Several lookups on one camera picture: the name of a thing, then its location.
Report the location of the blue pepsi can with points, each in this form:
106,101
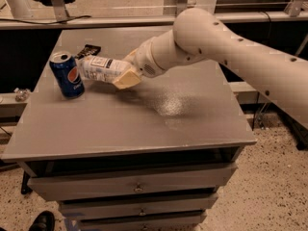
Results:
65,70

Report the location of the bottom grey drawer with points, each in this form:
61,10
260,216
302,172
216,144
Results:
142,223

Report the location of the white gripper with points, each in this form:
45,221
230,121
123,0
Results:
143,62

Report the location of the grey drawer cabinet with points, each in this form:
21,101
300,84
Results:
186,117

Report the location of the top grey drawer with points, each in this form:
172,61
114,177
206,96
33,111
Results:
149,180

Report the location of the black snack packet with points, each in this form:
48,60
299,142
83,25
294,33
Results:
88,50

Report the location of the clear plastic bottle white label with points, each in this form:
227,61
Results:
102,69

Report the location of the grey drawer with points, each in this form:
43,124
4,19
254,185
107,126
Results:
139,207
149,180
142,223

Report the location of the small glass jar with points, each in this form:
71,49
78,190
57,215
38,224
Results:
21,95

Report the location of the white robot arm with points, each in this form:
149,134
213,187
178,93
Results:
197,35

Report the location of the middle grey drawer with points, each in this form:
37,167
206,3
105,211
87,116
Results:
139,207

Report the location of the grey metal rail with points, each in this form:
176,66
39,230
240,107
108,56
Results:
164,20

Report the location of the black shoe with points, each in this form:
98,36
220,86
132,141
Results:
45,221

